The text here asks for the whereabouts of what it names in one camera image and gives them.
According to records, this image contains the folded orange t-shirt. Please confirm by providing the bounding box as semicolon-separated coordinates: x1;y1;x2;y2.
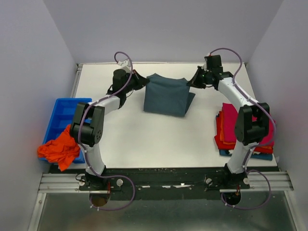
214;110;274;154

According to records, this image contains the crumpled orange t-shirt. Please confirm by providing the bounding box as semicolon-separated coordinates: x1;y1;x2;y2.
37;125;80;171

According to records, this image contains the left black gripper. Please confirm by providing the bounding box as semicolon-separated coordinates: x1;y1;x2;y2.
123;69;149;93

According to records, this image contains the folded navy patterned t-shirt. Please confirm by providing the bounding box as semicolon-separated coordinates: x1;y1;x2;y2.
219;150;273;161

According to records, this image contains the folded red t-shirt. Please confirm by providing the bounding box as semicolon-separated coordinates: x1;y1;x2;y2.
214;115;273;154

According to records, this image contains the blue plastic bin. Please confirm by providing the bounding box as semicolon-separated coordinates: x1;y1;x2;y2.
39;98;92;165

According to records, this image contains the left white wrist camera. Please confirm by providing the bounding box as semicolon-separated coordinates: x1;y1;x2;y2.
117;59;131;73

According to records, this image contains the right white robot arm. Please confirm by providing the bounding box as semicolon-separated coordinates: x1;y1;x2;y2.
187;54;271;189

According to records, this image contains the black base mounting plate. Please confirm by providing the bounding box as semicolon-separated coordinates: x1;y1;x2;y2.
79;167;251;202

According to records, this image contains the folded magenta t-shirt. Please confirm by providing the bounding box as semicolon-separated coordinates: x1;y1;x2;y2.
221;103;274;144

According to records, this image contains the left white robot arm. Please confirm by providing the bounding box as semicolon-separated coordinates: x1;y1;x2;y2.
69;69;150;190

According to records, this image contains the teal grey t-shirt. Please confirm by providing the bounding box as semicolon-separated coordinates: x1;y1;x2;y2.
143;74;195;117

